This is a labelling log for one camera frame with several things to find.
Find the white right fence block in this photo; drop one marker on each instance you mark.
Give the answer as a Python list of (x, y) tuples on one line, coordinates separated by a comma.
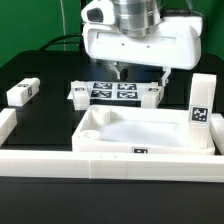
[(217, 131)]

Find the white front fence bar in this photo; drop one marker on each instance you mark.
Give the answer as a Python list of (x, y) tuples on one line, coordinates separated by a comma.
[(63, 164)]

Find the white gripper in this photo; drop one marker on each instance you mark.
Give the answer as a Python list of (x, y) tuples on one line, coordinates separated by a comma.
[(139, 32)]

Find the white left fence block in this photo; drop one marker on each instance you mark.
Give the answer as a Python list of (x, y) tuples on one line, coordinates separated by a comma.
[(8, 121)]

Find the white desk top tray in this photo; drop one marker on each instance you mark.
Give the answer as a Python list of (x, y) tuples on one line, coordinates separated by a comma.
[(119, 129)]

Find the white fence block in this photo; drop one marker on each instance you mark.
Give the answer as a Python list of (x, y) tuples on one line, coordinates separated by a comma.
[(217, 131), (8, 121)]

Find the fiducial marker sheet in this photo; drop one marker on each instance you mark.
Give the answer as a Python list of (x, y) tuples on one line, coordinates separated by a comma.
[(117, 90)]

